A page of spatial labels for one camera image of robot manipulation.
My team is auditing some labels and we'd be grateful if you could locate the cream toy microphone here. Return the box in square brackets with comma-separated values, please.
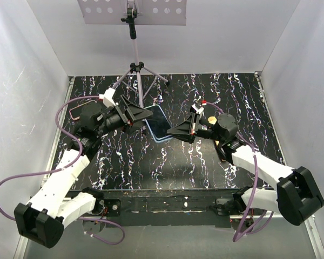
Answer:
[207, 116, 226, 163]

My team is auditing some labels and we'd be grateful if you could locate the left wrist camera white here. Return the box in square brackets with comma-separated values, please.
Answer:
[99, 87, 116, 107]

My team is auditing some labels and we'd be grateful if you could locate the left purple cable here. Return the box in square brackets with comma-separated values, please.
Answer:
[0, 93, 125, 246]

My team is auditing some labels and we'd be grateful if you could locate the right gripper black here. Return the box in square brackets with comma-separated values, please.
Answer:
[167, 111, 224, 144]

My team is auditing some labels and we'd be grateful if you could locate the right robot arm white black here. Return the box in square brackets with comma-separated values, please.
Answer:
[167, 112, 324, 226]

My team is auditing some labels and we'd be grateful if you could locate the aluminium front rail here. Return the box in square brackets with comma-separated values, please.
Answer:
[24, 195, 324, 259]

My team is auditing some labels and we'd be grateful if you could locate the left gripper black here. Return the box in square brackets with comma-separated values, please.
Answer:
[94, 96, 153, 138]

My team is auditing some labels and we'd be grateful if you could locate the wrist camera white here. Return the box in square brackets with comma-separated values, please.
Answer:
[99, 87, 116, 107]
[190, 100, 207, 115]

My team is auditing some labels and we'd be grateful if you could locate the music stand with tripod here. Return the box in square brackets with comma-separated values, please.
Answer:
[78, 0, 187, 107]

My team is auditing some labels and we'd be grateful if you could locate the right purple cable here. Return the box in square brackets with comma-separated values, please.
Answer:
[205, 101, 275, 243]

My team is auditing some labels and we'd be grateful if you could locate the phone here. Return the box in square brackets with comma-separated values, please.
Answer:
[69, 100, 96, 121]
[145, 105, 172, 144]

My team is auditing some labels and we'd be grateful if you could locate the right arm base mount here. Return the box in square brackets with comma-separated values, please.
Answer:
[206, 198, 246, 217]

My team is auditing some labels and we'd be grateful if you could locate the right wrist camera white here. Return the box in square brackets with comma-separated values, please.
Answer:
[190, 100, 207, 115]

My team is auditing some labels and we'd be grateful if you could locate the purple cable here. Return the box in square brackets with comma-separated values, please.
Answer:
[0, 93, 125, 246]
[205, 101, 275, 243]

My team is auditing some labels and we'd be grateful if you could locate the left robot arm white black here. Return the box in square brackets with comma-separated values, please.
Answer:
[14, 97, 153, 248]

